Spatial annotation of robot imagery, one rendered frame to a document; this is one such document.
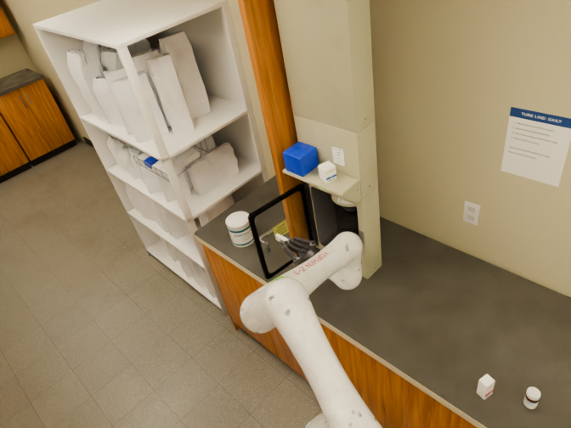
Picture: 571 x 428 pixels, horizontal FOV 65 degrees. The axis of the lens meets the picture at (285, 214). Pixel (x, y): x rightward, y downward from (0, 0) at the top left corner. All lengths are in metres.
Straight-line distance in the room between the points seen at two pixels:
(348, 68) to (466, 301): 1.10
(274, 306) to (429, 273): 1.13
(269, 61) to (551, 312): 1.49
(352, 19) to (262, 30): 0.38
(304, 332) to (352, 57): 0.87
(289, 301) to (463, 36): 1.14
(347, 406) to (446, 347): 0.79
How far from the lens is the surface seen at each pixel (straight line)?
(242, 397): 2.98
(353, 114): 1.61
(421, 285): 2.11
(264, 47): 1.75
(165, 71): 2.58
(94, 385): 3.45
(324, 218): 2.16
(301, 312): 1.18
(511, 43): 1.75
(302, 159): 1.77
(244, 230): 2.34
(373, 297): 2.06
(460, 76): 1.86
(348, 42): 1.51
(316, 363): 1.20
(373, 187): 1.85
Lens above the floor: 2.53
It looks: 38 degrees down
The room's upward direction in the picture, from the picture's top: 12 degrees counter-clockwise
